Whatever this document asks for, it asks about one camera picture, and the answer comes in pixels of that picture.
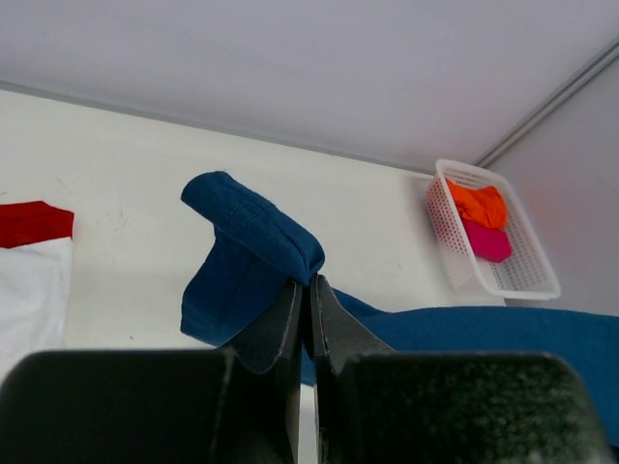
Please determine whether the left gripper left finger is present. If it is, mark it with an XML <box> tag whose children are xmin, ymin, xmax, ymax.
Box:
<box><xmin>1</xmin><ymin>282</ymin><xmax>303</xmax><ymax>463</ymax></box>

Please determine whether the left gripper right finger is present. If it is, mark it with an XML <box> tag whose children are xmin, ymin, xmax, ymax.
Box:
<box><xmin>309</xmin><ymin>275</ymin><xmax>614</xmax><ymax>463</ymax></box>

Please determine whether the navy blue t shirt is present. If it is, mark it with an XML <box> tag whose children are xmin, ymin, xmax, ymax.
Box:
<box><xmin>180</xmin><ymin>171</ymin><xmax>618</xmax><ymax>447</ymax></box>

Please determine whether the folded white t shirt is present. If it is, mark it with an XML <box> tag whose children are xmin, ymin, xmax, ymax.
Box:
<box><xmin>1</xmin><ymin>238</ymin><xmax>73</xmax><ymax>377</ymax></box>

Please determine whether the white plastic basket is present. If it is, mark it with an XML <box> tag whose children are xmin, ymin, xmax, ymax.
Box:
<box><xmin>427</xmin><ymin>159</ymin><xmax>561</xmax><ymax>301</ymax></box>

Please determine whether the pink t shirt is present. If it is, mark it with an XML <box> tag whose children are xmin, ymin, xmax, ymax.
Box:
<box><xmin>462</xmin><ymin>219</ymin><xmax>512</xmax><ymax>263</ymax></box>

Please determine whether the orange t shirt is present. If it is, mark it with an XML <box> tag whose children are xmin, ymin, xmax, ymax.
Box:
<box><xmin>447</xmin><ymin>179</ymin><xmax>509</xmax><ymax>229</ymax></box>

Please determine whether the folded red t shirt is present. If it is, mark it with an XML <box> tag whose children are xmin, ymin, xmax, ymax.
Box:
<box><xmin>0</xmin><ymin>201</ymin><xmax>74</xmax><ymax>248</ymax></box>

